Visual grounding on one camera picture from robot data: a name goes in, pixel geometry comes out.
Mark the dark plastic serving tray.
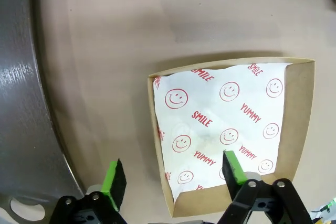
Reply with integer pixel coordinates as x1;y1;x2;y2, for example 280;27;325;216
0;0;86;224

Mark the white red-printed liner paper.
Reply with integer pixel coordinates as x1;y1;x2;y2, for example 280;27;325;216
153;62;291;190

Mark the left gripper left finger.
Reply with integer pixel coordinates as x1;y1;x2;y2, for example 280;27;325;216
48;158;128;224

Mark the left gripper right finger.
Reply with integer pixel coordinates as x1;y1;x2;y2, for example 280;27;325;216
217;150;314;224

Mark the brown cardboard food box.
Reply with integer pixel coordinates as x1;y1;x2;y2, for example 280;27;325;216
148;57;316;218

